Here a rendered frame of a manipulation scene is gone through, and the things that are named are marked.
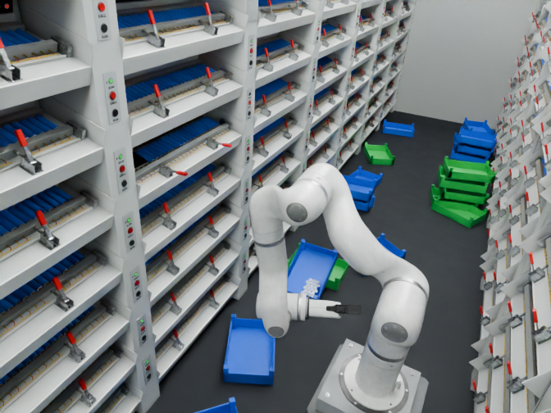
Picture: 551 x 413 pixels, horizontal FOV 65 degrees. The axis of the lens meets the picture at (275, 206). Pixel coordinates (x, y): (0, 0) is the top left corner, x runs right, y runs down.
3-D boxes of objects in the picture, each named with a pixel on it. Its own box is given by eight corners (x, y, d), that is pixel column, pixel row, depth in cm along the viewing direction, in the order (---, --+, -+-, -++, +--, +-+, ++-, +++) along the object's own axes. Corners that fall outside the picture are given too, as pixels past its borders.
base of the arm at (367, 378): (406, 369, 144) (422, 331, 133) (400, 420, 128) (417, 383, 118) (349, 349, 148) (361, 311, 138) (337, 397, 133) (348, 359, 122)
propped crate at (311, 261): (316, 306, 215) (316, 299, 209) (280, 292, 222) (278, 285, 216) (338, 257, 231) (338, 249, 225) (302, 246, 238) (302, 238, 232)
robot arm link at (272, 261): (280, 258, 116) (292, 341, 130) (285, 226, 130) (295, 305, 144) (247, 260, 117) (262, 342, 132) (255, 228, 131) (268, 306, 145)
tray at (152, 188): (239, 144, 174) (245, 124, 169) (135, 211, 126) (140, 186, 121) (198, 120, 178) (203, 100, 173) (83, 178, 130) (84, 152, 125)
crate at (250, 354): (273, 384, 175) (274, 371, 171) (222, 382, 175) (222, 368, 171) (275, 329, 201) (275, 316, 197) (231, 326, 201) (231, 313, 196)
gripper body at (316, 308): (304, 319, 142) (339, 321, 141) (303, 319, 133) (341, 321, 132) (305, 296, 144) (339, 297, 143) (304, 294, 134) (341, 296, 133)
